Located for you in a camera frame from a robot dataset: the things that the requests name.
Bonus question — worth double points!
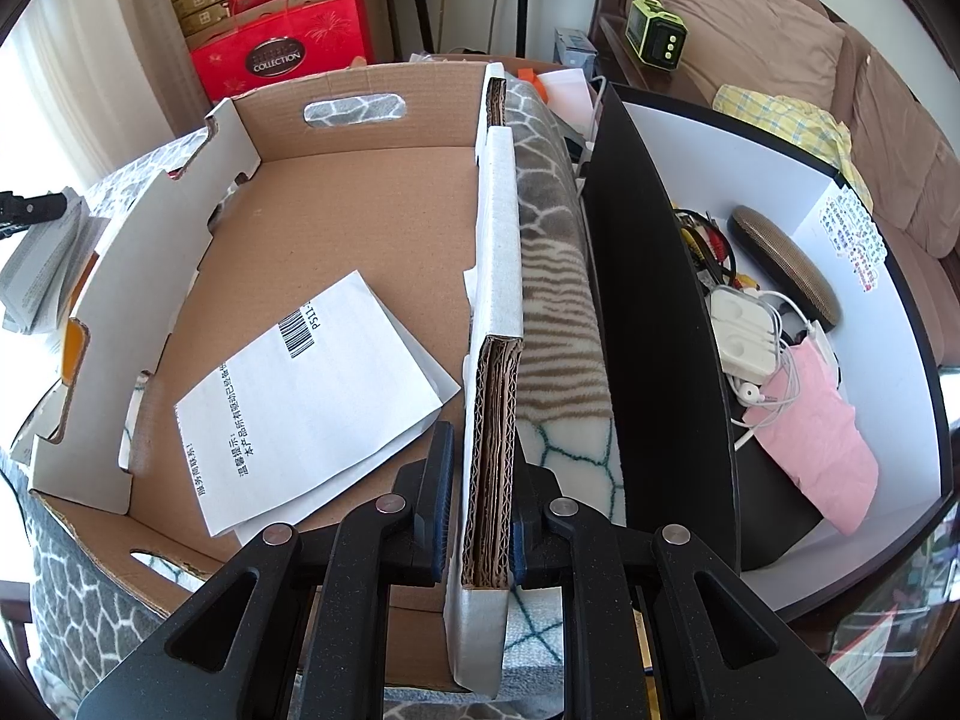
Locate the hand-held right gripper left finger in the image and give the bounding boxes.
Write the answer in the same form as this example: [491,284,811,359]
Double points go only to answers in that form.
[75,420,458,720]

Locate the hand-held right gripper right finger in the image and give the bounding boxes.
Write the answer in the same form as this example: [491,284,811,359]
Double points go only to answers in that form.
[514,465,886,720]

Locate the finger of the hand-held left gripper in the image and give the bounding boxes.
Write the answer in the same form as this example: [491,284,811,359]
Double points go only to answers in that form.
[0,191,68,237]

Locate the printed paper booklet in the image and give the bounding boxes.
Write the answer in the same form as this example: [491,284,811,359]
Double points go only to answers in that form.
[0,195,110,338]

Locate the large white cardboard box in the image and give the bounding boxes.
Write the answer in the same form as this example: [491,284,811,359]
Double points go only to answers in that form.
[11,60,526,698]

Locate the white paper sheet with barcode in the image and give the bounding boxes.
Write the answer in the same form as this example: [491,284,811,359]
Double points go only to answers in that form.
[174,270,443,539]

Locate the grey patterned fleece blanket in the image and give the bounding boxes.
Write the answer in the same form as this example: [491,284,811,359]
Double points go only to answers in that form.
[0,79,627,720]

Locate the black and white storage box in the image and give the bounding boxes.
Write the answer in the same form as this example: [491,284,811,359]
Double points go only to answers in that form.
[581,79,950,620]

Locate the white power adapter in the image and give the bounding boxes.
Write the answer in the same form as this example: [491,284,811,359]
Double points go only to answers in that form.
[709,286,778,338]
[716,330,781,377]

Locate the pink cloth pouch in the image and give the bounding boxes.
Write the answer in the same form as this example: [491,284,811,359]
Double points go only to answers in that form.
[739,341,880,537]

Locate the red gift bag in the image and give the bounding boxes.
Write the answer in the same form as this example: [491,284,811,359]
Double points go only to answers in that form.
[189,0,376,102]

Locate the brown woven glasses case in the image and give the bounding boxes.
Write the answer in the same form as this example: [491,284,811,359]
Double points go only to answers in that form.
[726,204,842,329]

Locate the white envelope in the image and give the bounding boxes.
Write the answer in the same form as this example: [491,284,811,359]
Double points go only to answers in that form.
[538,69,601,128]

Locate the handwritten paper note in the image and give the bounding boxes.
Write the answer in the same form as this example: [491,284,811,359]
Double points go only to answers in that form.
[817,187,887,293]

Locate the small blue-grey box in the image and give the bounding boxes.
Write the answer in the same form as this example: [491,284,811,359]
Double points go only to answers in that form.
[553,26,599,68]

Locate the yellow plaid cloth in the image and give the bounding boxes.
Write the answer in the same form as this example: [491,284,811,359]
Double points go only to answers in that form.
[712,82,875,211]

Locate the green box-shaped device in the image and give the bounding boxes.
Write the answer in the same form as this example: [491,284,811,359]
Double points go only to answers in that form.
[625,0,689,68]

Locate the brown sofa cushion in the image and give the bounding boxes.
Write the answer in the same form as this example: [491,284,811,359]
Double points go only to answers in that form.
[660,0,845,110]

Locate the brown sofa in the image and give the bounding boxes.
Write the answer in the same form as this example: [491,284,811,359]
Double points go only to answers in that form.
[592,0,960,376]

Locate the white wired earphones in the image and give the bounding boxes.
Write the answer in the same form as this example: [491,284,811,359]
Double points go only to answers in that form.
[731,300,833,451]

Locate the colourful cable bundle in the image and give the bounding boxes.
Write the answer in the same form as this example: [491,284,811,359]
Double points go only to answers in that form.
[675,208,758,293]

